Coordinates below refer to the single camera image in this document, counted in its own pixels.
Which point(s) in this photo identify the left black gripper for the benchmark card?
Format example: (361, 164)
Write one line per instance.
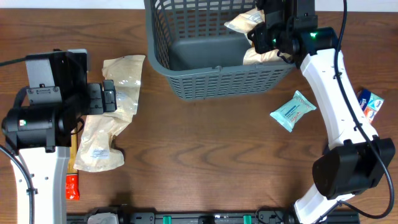
(96, 106)

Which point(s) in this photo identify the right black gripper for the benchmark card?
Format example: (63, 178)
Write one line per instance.
(259, 32)

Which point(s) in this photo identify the beige paper pouch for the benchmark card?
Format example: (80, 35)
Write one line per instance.
(126, 74)
(245, 22)
(95, 153)

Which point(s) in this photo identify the teal wet wipes packet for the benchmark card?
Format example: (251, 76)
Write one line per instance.
(288, 114)

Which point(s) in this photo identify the colourful Kleenex tissue multipack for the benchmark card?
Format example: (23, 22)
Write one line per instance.
(370, 103)

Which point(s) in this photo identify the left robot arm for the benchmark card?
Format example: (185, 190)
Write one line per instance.
(38, 142)

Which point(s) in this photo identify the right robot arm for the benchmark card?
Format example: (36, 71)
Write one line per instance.
(357, 158)

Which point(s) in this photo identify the orange spaghetti pasta packet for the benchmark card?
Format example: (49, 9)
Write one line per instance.
(72, 184)

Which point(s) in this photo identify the dark grey plastic basket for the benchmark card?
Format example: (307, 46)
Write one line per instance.
(189, 44)

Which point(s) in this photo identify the black mounting rail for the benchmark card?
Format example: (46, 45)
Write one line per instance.
(125, 215)

